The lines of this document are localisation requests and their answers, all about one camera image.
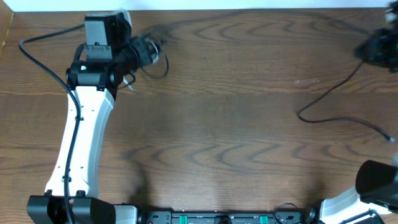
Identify white usb cable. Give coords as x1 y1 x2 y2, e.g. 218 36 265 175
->
123 39 160 91

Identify black usb cable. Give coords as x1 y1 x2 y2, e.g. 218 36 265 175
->
296 60 396 144
136 37 170 80

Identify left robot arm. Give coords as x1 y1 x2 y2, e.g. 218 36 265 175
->
27 10 160 223

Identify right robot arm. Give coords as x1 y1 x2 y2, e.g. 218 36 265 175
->
314 28 397 223

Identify clear tape piece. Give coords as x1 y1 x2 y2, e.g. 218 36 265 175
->
294 78 320 85

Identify wooden board at edge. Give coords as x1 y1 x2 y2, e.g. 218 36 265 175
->
0 0 14 54

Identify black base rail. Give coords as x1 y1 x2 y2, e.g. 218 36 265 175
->
136 207 316 224

